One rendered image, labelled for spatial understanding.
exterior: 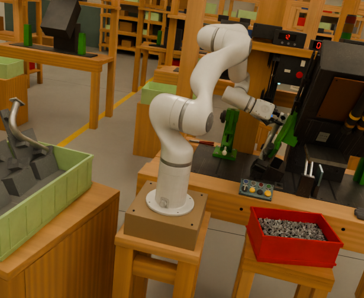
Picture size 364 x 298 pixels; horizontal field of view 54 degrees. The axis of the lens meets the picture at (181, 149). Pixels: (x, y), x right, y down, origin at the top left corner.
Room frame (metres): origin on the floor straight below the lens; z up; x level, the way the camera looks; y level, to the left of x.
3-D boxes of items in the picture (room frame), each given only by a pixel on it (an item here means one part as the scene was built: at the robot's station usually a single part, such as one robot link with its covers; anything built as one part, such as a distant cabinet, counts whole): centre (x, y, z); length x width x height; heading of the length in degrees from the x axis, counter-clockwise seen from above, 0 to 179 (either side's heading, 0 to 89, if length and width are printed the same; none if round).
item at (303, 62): (1.97, -0.53, 1.42); 0.17 x 0.12 x 0.15; 80
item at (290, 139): (1.70, -0.52, 1.17); 0.13 x 0.12 x 0.20; 80
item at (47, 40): (10.00, 4.05, 0.22); 1.20 x 0.81 x 0.44; 177
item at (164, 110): (1.23, 0.04, 1.25); 0.19 x 0.12 x 0.24; 67
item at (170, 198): (1.22, 0.02, 1.04); 0.19 x 0.19 x 0.18
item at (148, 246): (1.22, 0.02, 0.83); 0.32 x 0.32 x 0.04; 81
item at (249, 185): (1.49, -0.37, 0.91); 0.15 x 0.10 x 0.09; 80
